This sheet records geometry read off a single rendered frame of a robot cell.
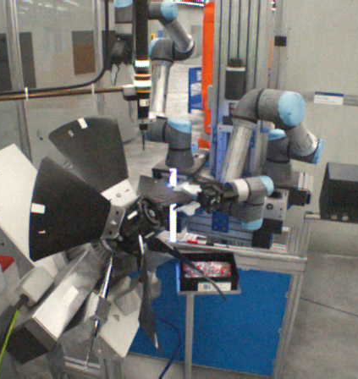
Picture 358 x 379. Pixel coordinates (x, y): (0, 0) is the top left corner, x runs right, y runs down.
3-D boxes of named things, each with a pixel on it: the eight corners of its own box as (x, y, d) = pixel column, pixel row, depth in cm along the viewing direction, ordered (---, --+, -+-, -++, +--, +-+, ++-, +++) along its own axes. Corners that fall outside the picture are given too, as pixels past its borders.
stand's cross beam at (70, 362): (59, 370, 132) (57, 363, 130) (64, 362, 135) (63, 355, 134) (106, 382, 128) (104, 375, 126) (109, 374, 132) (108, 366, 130)
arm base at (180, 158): (171, 157, 204) (171, 140, 200) (197, 161, 199) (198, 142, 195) (160, 166, 191) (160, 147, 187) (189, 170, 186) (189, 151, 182)
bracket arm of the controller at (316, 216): (304, 221, 140) (305, 214, 139) (303, 217, 143) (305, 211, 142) (366, 227, 135) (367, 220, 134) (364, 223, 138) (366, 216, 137)
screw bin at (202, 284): (178, 293, 134) (179, 277, 132) (178, 266, 150) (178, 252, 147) (238, 293, 135) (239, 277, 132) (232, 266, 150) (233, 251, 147)
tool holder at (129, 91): (127, 125, 98) (125, 88, 94) (120, 119, 104) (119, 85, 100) (159, 122, 101) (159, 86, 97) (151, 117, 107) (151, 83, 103)
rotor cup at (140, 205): (97, 238, 99) (130, 214, 93) (107, 203, 110) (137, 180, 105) (135, 266, 105) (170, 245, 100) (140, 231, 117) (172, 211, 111)
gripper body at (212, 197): (207, 194, 117) (240, 189, 121) (195, 182, 124) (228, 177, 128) (206, 215, 121) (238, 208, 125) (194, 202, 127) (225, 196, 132)
